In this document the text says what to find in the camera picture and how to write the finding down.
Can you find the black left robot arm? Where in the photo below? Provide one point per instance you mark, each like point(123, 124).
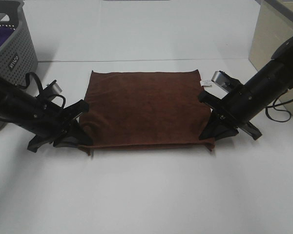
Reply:
point(42, 111)

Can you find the grey perforated laundry basket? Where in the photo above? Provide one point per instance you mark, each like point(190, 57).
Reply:
point(17, 54)

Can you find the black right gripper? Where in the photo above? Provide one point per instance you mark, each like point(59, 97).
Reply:
point(229, 114)

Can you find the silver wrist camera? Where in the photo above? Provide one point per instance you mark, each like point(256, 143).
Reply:
point(53, 89)
point(222, 80)

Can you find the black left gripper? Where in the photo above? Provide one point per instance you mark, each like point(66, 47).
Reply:
point(62, 129)

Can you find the beige storage bin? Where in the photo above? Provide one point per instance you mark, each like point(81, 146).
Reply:
point(274, 26)

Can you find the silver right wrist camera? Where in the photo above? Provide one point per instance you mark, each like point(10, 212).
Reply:
point(222, 80)

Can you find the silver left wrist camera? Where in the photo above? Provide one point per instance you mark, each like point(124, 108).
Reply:
point(53, 89)

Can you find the brown towel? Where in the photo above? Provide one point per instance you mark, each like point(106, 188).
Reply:
point(145, 110)

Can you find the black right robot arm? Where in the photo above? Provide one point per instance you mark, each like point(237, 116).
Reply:
point(273, 80)

